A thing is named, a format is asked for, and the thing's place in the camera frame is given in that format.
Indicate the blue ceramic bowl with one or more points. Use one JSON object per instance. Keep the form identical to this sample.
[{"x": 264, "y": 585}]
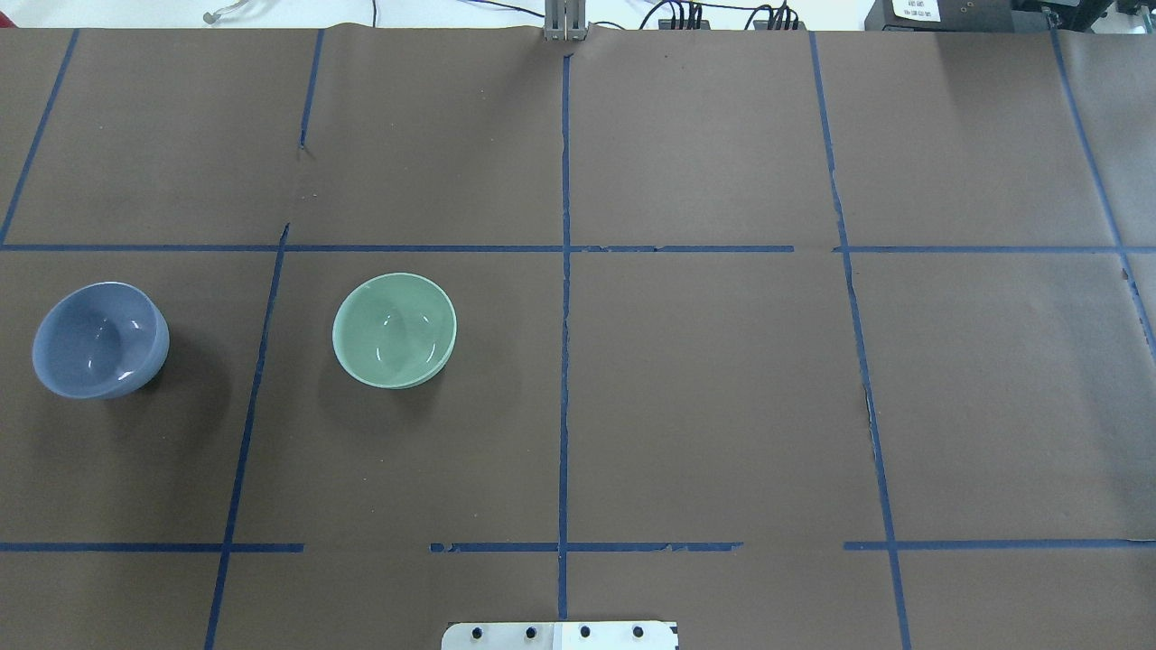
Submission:
[{"x": 103, "y": 341}]

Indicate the green ceramic bowl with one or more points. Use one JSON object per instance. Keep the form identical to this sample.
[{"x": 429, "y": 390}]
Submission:
[{"x": 395, "y": 331}]

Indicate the brown paper table cover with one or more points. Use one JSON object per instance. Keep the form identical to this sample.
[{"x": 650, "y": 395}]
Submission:
[{"x": 809, "y": 340}]

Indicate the black power strip left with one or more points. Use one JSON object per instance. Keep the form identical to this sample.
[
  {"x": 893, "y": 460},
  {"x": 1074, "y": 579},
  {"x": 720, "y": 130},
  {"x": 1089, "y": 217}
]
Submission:
[{"x": 684, "y": 17}]

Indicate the black power strip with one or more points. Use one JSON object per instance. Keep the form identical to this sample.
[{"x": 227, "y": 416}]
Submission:
[
  {"x": 684, "y": 17},
  {"x": 774, "y": 18}
]

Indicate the white metal mounting plate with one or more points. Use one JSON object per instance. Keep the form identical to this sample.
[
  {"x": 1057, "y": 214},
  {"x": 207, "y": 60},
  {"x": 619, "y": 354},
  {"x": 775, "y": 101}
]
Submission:
[{"x": 643, "y": 634}]

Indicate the black power strip right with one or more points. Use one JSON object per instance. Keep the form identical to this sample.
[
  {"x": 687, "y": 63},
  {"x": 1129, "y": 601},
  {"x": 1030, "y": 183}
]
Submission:
[{"x": 774, "y": 18}]

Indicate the black equipment box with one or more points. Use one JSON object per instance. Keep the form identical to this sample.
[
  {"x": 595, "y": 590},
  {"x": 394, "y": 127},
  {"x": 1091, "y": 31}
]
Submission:
[{"x": 954, "y": 17}]

